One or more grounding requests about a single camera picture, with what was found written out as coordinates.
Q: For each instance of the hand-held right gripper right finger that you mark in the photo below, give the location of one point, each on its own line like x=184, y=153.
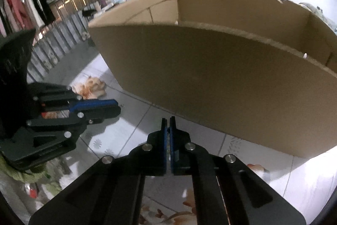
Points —
x=172, y=151

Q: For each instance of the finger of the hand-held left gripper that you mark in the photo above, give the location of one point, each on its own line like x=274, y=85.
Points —
x=94, y=104
x=105, y=114

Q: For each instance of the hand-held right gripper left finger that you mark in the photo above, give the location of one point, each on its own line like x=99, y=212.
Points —
x=164, y=151

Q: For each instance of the brown cardboard box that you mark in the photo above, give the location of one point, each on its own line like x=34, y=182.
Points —
x=210, y=69

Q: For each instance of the red hanging garments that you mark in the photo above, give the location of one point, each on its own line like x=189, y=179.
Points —
x=14, y=8

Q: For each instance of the pair of pale slippers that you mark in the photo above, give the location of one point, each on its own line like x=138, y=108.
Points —
x=85, y=36

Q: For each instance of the green cloth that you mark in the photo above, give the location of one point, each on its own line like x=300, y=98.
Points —
x=23, y=176

